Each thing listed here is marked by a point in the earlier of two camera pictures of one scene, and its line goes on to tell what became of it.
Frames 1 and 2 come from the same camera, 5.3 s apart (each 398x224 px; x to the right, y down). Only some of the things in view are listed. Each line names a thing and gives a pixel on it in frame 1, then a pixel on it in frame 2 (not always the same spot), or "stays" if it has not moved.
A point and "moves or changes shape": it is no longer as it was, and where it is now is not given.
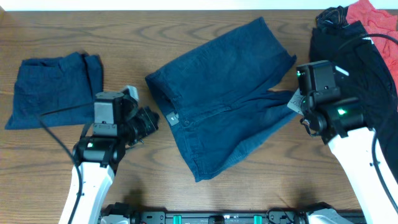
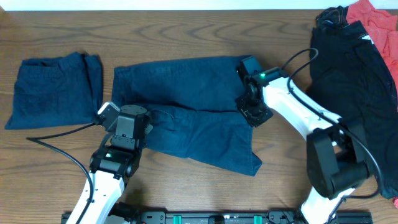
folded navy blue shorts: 56,91 stays
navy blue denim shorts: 217,96 moves or changes shape
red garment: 375,22 stays
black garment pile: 361,72 stays
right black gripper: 302,104 → 253,112
